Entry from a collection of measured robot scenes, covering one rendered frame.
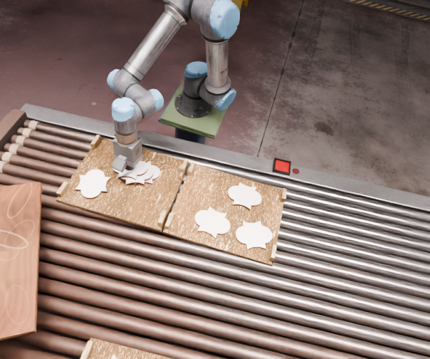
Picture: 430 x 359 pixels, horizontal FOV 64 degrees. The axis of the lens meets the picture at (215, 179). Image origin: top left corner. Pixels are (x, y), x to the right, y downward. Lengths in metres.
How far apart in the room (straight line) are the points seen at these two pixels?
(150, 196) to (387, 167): 2.36
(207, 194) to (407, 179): 2.22
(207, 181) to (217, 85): 0.41
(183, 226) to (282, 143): 1.90
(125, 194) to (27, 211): 0.34
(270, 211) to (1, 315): 0.93
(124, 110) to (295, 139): 2.15
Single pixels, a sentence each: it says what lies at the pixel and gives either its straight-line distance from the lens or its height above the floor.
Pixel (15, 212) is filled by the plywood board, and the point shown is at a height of 1.04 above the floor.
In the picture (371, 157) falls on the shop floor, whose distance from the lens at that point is 3.28.
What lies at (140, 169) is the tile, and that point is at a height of 0.97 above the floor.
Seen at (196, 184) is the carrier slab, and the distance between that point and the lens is 1.39.
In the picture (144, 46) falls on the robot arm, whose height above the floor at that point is 1.36.
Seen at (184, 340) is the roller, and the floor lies 0.92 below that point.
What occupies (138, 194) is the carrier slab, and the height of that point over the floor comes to 0.94.
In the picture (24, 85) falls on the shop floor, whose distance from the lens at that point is 3.55.
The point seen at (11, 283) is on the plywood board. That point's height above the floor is 1.04.
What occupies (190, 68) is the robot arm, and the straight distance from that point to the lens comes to 1.63.
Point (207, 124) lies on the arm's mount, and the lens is 1.70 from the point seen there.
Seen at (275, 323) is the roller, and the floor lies 0.92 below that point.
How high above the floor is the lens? 2.04
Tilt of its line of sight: 51 degrees down
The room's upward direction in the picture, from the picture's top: 11 degrees clockwise
